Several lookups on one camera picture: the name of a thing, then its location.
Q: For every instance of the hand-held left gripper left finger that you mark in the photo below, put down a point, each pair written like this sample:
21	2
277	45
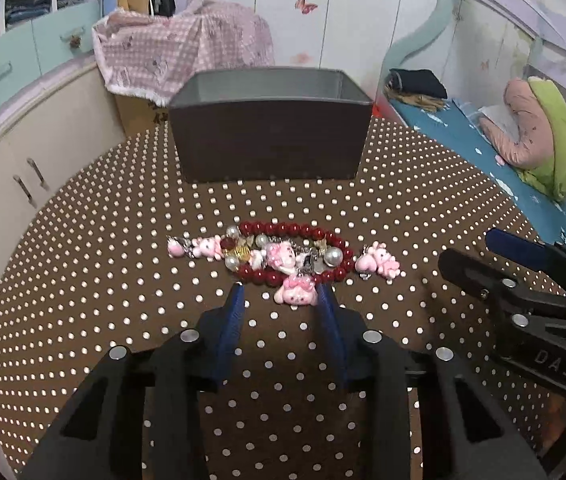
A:
232	317

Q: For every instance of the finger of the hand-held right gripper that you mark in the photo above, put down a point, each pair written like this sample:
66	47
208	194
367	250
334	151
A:
518	247
523	330

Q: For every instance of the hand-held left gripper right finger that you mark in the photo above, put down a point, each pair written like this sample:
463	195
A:
329	320

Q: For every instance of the pink heart bunny charm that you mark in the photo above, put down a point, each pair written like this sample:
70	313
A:
380	260

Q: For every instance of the dark brown storage box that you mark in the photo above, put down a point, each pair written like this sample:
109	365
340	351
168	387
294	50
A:
268	145

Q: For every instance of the green plush pillow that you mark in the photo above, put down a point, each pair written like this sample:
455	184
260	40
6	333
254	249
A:
563	150

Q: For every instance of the pink long pillow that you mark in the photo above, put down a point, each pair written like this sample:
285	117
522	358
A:
528	125

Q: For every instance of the brown polka dot tablecloth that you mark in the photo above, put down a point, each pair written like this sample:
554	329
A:
113	260

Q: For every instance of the blue bed sheet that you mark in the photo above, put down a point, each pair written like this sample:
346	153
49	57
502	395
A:
443	130

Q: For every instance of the tan folded cloth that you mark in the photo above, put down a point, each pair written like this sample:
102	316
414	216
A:
415	101

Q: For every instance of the dark folded clothes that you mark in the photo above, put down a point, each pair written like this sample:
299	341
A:
420	80

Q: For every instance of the cardboard box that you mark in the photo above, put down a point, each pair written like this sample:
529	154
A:
135	115

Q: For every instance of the cream cabinet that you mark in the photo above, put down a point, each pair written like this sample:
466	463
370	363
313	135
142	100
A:
63	125

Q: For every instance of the pink checked cloth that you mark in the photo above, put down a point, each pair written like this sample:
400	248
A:
188	45

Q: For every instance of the light teal bed frame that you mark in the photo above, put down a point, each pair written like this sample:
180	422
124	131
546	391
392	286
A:
413	35

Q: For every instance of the butterfly wall sticker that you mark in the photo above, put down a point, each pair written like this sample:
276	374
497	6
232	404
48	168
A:
305	4

